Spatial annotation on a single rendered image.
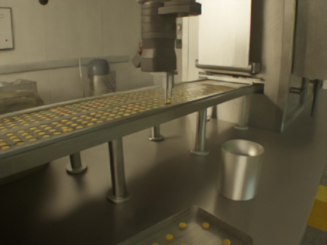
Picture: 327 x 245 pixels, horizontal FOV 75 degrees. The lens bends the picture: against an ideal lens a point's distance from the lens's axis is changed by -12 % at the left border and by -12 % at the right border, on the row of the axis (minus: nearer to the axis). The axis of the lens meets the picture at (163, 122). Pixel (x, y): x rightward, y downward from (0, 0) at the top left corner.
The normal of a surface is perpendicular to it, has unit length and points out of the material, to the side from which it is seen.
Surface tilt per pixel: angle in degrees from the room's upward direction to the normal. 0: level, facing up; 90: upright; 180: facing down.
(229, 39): 90
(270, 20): 90
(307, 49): 90
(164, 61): 90
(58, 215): 0
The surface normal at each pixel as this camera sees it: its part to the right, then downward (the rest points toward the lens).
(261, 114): -0.65, 0.22
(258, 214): 0.00, -0.96
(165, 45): 0.75, 0.33
